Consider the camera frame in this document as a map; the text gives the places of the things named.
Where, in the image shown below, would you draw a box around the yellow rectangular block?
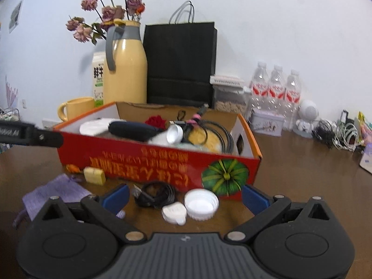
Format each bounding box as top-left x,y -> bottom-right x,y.
84,167 -> 107,185

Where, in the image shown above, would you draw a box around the pink and black hair tie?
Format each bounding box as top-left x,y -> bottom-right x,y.
186,114 -> 204,129

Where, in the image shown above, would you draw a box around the white milk carton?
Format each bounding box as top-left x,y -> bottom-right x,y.
92,51 -> 107,107

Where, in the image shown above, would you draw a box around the black paper bag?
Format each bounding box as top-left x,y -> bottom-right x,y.
142,1 -> 218,109

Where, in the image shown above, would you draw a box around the dried rose bouquet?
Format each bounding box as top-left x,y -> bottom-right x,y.
66,0 -> 146,46

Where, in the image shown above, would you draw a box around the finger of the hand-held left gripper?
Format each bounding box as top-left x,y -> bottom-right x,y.
34,124 -> 64,149

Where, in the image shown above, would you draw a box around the clear seed container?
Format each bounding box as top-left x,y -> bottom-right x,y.
213,83 -> 251,114

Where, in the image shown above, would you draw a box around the yellow ceramic mug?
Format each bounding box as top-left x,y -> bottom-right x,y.
57,97 -> 96,122

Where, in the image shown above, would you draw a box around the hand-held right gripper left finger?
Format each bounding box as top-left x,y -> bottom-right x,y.
41,184 -> 146,242

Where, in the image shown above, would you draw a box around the white robot figurine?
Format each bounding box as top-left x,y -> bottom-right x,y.
293,100 -> 319,139

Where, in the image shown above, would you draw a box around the large black coiled cable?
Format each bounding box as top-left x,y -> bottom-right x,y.
186,119 -> 235,155

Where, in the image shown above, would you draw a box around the purple wall decoration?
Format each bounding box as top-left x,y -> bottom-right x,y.
4,76 -> 20,109

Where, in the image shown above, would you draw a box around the black tangled cable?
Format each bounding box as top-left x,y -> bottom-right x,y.
312,119 -> 339,149

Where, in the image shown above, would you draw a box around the white plastic cup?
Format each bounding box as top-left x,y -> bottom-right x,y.
166,123 -> 184,145

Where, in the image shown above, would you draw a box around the black usb cable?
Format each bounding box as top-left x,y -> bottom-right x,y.
133,181 -> 177,209

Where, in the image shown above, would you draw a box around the yellow thermos jug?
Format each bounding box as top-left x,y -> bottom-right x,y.
104,19 -> 148,106

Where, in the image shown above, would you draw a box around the pale floral tin box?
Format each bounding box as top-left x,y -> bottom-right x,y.
250,108 -> 286,137

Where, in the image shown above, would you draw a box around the orange cardboard box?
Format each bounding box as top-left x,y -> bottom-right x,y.
53,101 -> 262,202

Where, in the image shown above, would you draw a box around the dark blue fuzzy tube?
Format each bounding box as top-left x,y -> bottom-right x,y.
108,121 -> 159,143

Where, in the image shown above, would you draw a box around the yellow round pad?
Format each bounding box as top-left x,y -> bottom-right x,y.
187,128 -> 224,153

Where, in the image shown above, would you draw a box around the white tangled cable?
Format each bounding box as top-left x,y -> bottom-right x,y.
333,122 -> 364,152

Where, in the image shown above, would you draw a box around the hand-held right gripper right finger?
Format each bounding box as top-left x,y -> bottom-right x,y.
226,184 -> 332,242

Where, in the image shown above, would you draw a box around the white round cap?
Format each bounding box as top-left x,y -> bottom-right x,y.
184,189 -> 219,222

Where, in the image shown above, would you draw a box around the white paper card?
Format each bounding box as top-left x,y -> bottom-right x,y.
359,151 -> 372,175

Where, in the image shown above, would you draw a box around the purple drawstring pouch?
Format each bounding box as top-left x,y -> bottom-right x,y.
13,174 -> 127,229

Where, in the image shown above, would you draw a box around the colourful snack packets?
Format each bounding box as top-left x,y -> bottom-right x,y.
357,111 -> 372,146

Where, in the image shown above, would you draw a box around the wire rack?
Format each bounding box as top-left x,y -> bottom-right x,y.
0,107 -> 21,123

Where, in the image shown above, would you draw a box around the wall poster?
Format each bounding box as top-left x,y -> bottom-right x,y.
8,0 -> 24,34

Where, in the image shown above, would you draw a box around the flat white box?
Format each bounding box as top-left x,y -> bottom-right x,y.
210,75 -> 244,87

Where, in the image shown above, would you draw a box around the white wet wipes pack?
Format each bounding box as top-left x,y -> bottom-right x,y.
80,118 -> 127,137

